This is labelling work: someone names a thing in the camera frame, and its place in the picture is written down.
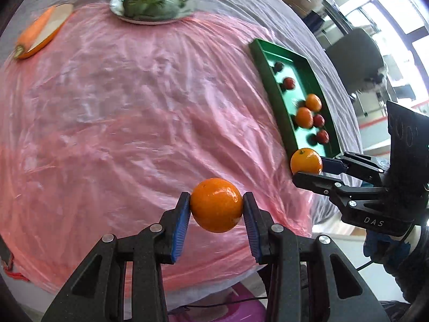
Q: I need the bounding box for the pink plastic object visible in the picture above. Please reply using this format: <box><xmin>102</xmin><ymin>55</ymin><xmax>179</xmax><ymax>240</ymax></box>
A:
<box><xmin>168</xmin><ymin>282</ymin><xmax>267</xmax><ymax>322</ymax></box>

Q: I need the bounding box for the thin black cable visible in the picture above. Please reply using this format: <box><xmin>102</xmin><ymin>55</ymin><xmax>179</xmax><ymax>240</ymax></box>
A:
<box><xmin>181</xmin><ymin>296</ymin><xmax>269</xmax><ymax>309</ymax></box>

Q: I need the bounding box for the orange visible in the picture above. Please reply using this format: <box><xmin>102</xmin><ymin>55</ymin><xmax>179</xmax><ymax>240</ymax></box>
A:
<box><xmin>295</xmin><ymin>107</ymin><xmax>314</xmax><ymax>129</ymax></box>
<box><xmin>190</xmin><ymin>178</ymin><xmax>243</xmax><ymax>233</ymax></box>
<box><xmin>305</xmin><ymin>94</ymin><xmax>323</xmax><ymax>112</ymax></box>
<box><xmin>290</xmin><ymin>148</ymin><xmax>323</xmax><ymax>175</ymax></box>

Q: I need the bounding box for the person's right forearm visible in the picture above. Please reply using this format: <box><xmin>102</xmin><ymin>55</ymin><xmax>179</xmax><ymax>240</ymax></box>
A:
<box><xmin>384</xmin><ymin>231</ymin><xmax>429</xmax><ymax>307</ymax></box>

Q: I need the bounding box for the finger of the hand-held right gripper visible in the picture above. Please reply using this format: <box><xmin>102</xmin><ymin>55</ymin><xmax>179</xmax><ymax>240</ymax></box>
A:
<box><xmin>292</xmin><ymin>171</ymin><xmax>386</xmax><ymax>215</ymax></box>
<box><xmin>321</xmin><ymin>152</ymin><xmax>390</xmax><ymax>186</ymax></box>

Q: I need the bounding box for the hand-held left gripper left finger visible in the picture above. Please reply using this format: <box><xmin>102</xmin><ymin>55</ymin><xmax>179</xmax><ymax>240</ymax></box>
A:
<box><xmin>42</xmin><ymin>192</ymin><xmax>192</xmax><ymax>322</ymax></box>

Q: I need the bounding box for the person's right hand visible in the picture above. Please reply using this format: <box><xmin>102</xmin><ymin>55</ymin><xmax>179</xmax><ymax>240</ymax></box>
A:
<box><xmin>363</xmin><ymin>231</ymin><xmax>412</xmax><ymax>270</ymax></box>

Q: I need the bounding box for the grey office chair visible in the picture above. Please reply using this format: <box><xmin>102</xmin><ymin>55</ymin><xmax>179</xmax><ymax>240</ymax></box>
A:
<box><xmin>326</xmin><ymin>28</ymin><xmax>386</xmax><ymax>94</ymax></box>

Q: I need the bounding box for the pink plastic sheet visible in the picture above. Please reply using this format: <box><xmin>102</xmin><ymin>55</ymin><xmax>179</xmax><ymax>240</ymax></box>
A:
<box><xmin>0</xmin><ymin>2</ymin><xmax>316</xmax><ymax>292</ymax></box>

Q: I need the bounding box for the green rectangular tray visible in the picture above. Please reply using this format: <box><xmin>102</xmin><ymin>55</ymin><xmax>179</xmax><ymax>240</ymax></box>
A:
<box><xmin>249</xmin><ymin>38</ymin><xmax>340</xmax><ymax>160</ymax></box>

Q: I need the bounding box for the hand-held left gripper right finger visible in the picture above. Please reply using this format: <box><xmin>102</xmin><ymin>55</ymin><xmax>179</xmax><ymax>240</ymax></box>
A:
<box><xmin>242</xmin><ymin>192</ymin><xmax>391</xmax><ymax>322</ymax></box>

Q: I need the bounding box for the carrot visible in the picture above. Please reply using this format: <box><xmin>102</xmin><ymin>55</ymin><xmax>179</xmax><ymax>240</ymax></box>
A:
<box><xmin>15</xmin><ymin>7</ymin><xmax>59</xmax><ymax>57</ymax></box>

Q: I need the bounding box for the orange oval dish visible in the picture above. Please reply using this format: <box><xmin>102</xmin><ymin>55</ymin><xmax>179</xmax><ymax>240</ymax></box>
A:
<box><xmin>15</xmin><ymin>3</ymin><xmax>75</xmax><ymax>60</ymax></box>

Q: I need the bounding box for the white round plate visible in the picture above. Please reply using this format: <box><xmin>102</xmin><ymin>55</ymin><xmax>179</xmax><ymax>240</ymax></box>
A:
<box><xmin>110</xmin><ymin>0</ymin><xmax>195</xmax><ymax>25</ymax></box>

